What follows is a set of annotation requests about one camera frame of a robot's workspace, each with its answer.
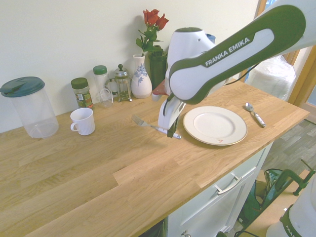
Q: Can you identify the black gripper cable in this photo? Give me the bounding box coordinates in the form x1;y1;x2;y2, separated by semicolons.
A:
223;62;260;86

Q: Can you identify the clear bottle green lid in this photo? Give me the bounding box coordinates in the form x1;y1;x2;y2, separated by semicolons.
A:
92;65;110;105

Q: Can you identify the cream plate gold rim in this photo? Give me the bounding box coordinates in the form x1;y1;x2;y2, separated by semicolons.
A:
182;106;248;147

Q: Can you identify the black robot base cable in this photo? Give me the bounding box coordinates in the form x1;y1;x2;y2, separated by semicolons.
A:
217;229;269;237

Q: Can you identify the clear plastic jug green lid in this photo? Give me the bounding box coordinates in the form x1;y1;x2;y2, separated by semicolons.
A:
0;76;60;139

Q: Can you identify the silver fork white handle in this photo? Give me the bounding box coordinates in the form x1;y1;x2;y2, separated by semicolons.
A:
130;114;182;140

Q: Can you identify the white mug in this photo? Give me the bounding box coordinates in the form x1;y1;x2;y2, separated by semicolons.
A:
70;107;96;136

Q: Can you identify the red roses bunch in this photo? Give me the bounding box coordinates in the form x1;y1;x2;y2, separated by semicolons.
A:
135;8;170;58

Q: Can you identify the glass french press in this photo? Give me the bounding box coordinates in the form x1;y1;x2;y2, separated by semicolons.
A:
104;63;134;103

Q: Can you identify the small clear plastic cup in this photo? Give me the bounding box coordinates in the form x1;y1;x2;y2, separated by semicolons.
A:
99;88;115;109

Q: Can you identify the pale cabinet under counter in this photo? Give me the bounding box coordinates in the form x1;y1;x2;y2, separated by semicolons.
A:
167;140;275;237

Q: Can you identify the green metal clamp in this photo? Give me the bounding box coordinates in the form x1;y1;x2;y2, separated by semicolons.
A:
261;158;316;213

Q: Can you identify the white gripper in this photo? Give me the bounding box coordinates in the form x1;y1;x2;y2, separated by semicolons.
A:
158;95;187;138

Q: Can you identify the silver drawer handle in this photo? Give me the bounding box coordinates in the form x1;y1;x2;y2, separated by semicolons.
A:
213;175;242;196

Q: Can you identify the spice jar dark green lid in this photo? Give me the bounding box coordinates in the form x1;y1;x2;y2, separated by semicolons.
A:
70;77;95;111

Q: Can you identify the dark green tall bottle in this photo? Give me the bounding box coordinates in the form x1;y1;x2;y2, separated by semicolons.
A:
147;44;169;91

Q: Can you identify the white bubble wrap roll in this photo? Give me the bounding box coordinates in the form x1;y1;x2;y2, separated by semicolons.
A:
246;55;297;102

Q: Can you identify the silver spoon white handle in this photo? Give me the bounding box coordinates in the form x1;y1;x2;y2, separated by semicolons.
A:
242;102;267;128

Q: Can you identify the white vase blue flower print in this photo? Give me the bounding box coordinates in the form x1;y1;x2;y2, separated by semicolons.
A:
130;54;153;100

